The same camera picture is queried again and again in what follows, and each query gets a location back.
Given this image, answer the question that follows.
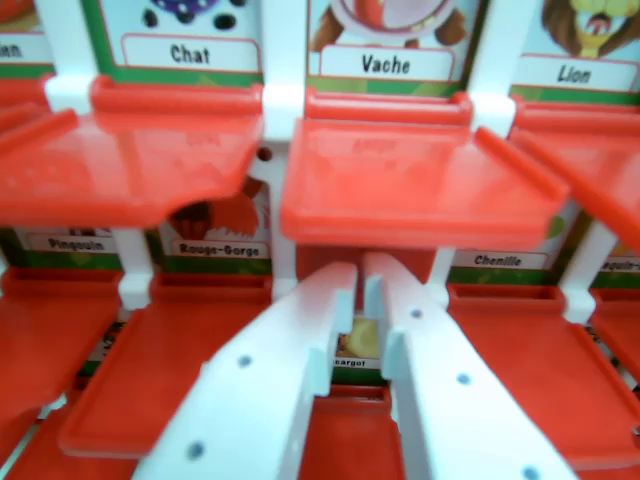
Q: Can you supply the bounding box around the Escargot picture card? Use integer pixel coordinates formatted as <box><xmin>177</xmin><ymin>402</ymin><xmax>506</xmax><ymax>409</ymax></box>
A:
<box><xmin>328</xmin><ymin>313</ymin><xmax>392</xmax><ymax>387</ymax></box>

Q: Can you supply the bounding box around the Chien picture card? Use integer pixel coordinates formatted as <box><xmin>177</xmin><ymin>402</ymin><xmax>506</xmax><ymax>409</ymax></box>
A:
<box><xmin>0</xmin><ymin>0</ymin><xmax>57</xmax><ymax>80</ymax></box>

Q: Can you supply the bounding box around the red flap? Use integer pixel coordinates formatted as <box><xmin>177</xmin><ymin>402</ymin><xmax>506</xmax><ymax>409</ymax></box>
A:
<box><xmin>0</xmin><ymin>73</ymin><xmax>81</xmax><ymax>152</ymax></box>
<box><xmin>298</xmin><ymin>383</ymin><xmax>407</xmax><ymax>480</ymax></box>
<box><xmin>588</xmin><ymin>287</ymin><xmax>640</xmax><ymax>382</ymax></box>
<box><xmin>56</xmin><ymin>272</ymin><xmax>275</xmax><ymax>460</ymax></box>
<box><xmin>508</xmin><ymin>97</ymin><xmax>640</xmax><ymax>242</ymax></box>
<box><xmin>0</xmin><ymin>74</ymin><xmax>266</xmax><ymax>230</ymax></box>
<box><xmin>445</xmin><ymin>282</ymin><xmax>640</xmax><ymax>472</ymax></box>
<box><xmin>0</xmin><ymin>266</ymin><xmax>126</xmax><ymax>442</ymax></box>
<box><xmin>278</xmin><ymin>87</ymin><xmax>572</xmax><ymax>252</ymax></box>

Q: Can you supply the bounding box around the Lion picture card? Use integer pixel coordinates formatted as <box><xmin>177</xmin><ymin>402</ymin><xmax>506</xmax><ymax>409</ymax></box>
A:
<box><xmin>509</xmin><ymin>0</ymin><xmax>640</xmax><ymax>107</ymax></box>

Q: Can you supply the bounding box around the Chat picture card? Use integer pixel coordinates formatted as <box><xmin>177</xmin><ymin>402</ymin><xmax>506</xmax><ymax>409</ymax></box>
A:
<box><xmin>81</xmin><ymin>0</ymin><xmax>266</xmax><ymax>87</ymax></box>

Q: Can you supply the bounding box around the Requin picture card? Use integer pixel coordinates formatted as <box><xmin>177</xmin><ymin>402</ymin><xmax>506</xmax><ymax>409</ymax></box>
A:
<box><xmin>589</xmin><ymin>238</ymin><xmax>640</xmax><ymax>290</ymax></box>

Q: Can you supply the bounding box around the Vache picture card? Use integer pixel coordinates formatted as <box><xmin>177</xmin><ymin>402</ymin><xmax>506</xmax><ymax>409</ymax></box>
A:
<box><xmin>306</xmin><ymin>0</ymin><xmax>490</xmax><ymax>97</ymax></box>

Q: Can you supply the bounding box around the red and white game board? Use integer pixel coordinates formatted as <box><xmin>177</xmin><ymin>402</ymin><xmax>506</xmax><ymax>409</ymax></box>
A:
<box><xmin>0</xmin><ymin>0</ymin><xmax>640</xmax><ymax>480</ymax></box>

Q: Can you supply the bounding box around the Pingouin picture card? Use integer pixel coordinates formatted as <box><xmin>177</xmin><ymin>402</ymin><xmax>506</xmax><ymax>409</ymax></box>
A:
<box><xmin>0</xmin><ymin>225</ymin><xmax>125</xmax><ymax>272</ymax></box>

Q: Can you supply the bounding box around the Chenille picture card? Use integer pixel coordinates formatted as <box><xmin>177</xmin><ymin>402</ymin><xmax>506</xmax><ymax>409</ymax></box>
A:
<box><xmin>446</xmin><ymin>214</ymin><xmax>582</xmax><ymax>287</ymax></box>

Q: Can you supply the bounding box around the Rouge-Gorge picture card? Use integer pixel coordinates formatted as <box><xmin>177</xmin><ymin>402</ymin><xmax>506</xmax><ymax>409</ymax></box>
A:
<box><xmin>158</xmin><ymin>174</ymin><xmax>275</xmax><ymax>276</ymax></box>

